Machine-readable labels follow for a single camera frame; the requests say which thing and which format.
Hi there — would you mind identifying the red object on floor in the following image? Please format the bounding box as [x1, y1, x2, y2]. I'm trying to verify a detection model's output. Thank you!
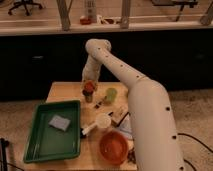
[79, 16, 91, 25]

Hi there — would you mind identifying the green plastic cup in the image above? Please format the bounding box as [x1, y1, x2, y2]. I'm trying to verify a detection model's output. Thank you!
[106, 88, 117, 103]

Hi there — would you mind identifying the black floor cable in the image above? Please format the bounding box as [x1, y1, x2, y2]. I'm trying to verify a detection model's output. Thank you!
[177, 132, 213, 171]

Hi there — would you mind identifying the black office chair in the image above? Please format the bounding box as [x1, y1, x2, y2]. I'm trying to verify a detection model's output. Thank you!
[8, 0, 43, 16]

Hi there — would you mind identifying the small dark brush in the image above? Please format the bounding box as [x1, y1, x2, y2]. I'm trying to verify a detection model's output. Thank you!
[94, 96, 106, 109]

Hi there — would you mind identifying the orange plastic bowl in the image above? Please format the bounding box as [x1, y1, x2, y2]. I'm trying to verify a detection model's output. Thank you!
[99, 131, 129, 165]

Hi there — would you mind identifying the wooden block brush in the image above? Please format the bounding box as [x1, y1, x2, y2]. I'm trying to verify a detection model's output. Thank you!
[111, 107, 128, 126]

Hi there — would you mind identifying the green plastic tray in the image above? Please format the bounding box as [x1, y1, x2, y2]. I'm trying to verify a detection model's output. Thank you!
[23, 100, 81, 163]

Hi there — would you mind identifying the blue sponge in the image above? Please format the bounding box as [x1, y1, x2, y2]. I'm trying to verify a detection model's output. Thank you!
[49, 115, 70, 131]

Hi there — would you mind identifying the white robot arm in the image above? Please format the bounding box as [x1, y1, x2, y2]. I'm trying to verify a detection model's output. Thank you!
[82, 39, 186, 171]

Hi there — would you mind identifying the orange apple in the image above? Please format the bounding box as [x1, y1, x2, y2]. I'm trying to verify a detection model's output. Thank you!
[84, 82, 95, 92]

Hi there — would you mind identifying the white measuring cup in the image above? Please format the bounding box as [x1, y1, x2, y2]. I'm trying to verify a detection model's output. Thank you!
[82, 114, 111, 135]

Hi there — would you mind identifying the purple grape bunch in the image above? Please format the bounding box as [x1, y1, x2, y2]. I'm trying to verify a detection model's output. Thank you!
[128, 149, 136, 164]

